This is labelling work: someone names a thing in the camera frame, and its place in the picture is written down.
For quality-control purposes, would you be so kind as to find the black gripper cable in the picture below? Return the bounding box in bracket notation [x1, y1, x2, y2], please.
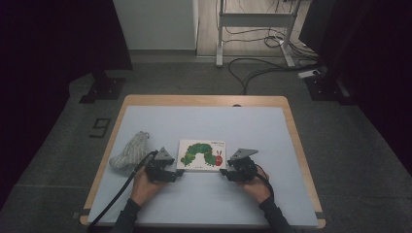
[256, 164, 276, 202]
[87, 150, 159, 229]

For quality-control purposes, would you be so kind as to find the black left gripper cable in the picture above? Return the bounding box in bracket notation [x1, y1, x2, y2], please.
[87, 150, 159, 229]

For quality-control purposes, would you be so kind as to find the person's left hand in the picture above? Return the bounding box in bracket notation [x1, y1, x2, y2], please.
[130, 168, 166, 207]

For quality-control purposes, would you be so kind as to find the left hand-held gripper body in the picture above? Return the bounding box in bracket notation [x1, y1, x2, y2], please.
[144, 147, 176, 183]

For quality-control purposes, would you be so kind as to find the white power strip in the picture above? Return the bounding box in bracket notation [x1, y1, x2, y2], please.
[297, 68, 322, 80]

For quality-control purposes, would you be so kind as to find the white cabinet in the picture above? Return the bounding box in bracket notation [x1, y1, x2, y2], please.
[112, 0, 199, 51]

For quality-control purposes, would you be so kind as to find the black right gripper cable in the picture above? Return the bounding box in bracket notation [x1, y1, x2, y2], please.
[256, 164, 276, 202]

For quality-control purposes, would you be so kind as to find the tangle of black cables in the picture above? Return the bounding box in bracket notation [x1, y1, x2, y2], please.
[223, 27, 320, 61]

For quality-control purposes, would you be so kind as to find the black stand base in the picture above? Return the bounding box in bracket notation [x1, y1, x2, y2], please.
[79, 69, 126, 105]
[304, 76, 356, 106]

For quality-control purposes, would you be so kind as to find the white metal stand frame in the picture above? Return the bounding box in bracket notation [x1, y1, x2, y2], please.
[216, 0, 302, 68]

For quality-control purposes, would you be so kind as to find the grey fluffy cloth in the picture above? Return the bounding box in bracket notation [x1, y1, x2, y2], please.
[109, 130, 151, 172]

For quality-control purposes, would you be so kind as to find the caterpillar picture board book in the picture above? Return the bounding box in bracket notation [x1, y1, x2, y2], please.
[176, 139, 227, 173]

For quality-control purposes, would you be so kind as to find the black floor cable loop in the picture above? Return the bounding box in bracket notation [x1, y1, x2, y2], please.
[227, 57, 322, 96]

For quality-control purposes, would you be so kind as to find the wooden table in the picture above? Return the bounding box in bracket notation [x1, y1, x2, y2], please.
[80, 94, 326, 230]

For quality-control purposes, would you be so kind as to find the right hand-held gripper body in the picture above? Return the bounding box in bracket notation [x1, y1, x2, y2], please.
[227, 148, 259, 183]

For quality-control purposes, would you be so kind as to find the person's right hand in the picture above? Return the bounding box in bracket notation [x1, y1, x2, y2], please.
[238, 175, 271, 205]

